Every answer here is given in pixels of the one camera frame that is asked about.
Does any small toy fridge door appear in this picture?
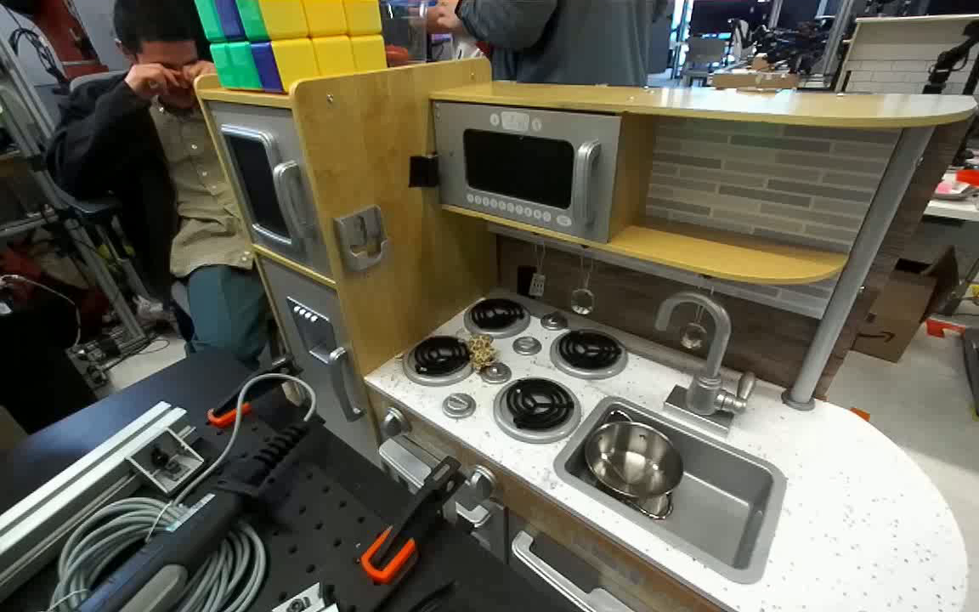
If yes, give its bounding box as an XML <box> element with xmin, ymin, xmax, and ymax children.
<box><xmin>204</xmin><ymin>101</ymin><xmax>334</xmax><ymax>278</ymax></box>

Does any small fridge door handle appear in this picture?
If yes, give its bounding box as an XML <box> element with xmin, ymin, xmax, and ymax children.
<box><xmin>273</xmin><ymin>160</ymin><xmax>317</xmax><ymax>248</ymax></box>

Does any silver toy tap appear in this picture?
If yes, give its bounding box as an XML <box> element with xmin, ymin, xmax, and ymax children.
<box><xmin>654</xmin><ymin>292</ymin><xmax>757</xmax><ymax>439</ymax></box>

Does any cardboard box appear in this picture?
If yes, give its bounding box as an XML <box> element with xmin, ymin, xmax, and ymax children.
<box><xmin>850</xmin><ymin>246</ymin><xmax>959</xmax><ymax>365</ymax></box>

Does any steel pot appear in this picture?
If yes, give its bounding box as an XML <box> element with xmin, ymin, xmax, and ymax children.
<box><xmin>583</xmin><ymin>411</ymin><xmax>685</xmax><ymax>520</ymax></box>

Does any black coil stove burner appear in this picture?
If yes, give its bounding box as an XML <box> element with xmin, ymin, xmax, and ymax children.
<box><xmin>493</xmin><ymin>377</ymin><xmax>583</xmax><ymax>445</ymax></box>
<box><xmin>403</xmin><ymin>334</ymin><xmax>475</xmax><ymax>388</ymax></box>
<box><xmin>550</xmin><ymin>328</ymin><xmax>629</xmax><ymax>380</ymax></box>
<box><xmin>463</xmin><ymin>297</ymin><xmax>532</xmax><ymax>339</ymax></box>

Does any stack of coloured blocks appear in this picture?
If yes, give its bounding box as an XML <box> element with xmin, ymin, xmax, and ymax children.
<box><xmin>194</xmin><ymin>0</ymin><xmax>388</xmax><ymax>94</ymax></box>

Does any microwave door handle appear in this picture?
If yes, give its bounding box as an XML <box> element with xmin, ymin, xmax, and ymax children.
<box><xmin>572</xmin><ymin>139</ymin><xmax>603</xmax><ymax>230</ymax></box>

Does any metal corner bracket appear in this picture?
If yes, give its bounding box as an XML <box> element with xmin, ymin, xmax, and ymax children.
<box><xmin>125</xmin><ymin>428</ymin><xmax>207</xmax><ymax>496</ymax></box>

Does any coil of grey cable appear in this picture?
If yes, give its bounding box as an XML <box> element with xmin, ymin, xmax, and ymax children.
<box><xmin>46</xmin><ymin>372</ymin><xmax>320</xmax><ymax>612</ymax></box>

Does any tall fridge door handle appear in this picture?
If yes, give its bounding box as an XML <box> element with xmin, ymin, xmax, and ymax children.
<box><xmin>327</xmin><ymin>344</ymin><xmax>365</xmax><ymax>422</ymax></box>

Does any wooden toy kitchen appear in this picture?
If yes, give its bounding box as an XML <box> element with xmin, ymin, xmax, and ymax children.
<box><xmin>195</xmin><ymin>58</ymin><xmax>979</xmax><ymax>612</ymax></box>

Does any grey toy sink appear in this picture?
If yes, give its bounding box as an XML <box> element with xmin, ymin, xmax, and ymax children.
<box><xmin>552</xmin><ymin>396</ymin><xmax>788</xmax><ymax>586</ymax></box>

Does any person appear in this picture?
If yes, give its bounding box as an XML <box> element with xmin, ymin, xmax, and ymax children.
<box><xmin>45</xmin><ymin>0</ymin><xmax>274</xmax><ymax>368</ymax></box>
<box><xmin>424</xmin><ymin>0</ymin><xmax>671</xmax><ymax>88</ymax></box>

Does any black and orange clamp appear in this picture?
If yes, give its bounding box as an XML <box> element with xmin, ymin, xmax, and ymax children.
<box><xmin>359</xmin><ymin>456</ymin><xmax>467</xmax><ymax>587</ymax></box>
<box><xmin>207</xmin><ymin>357</ymin><xmax>304</xmax><ymax>429</ymax></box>

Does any cabinet door handle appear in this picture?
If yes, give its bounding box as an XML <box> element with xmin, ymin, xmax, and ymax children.
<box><xmin>512</xmin><ymin>531</ymin><xmax>637</xmax><ymax>612</ymax></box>

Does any tall toy fridge door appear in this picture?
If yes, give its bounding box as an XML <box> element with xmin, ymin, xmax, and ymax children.
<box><xmin>257</xmin><ymin>257</ymin><xmax>382</xmax><ymax>464</ymax></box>

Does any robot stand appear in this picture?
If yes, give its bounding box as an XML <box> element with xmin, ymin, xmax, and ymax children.
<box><xmin>0</xmin><ymin>347</ymin><xmax>592</xmax><ymax>612</ymax></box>

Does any aluminium rail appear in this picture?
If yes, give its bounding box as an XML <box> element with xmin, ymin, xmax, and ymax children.
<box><xmin>0</xmin><ymin>401</ymin><xmax>201</xmax><ymax>612</ymax></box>

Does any oven door handle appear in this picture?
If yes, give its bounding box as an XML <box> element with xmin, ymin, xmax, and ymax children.
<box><xmin>379</xmin><ymin>438</ymin><xmax>495</xmax><ymax>529</ymax></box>

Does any toy microwave door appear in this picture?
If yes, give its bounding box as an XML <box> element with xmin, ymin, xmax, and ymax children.
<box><xmin>433</xmin><ymin>101</ymin><xmax>623</xmax><ymax>244</ymax></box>

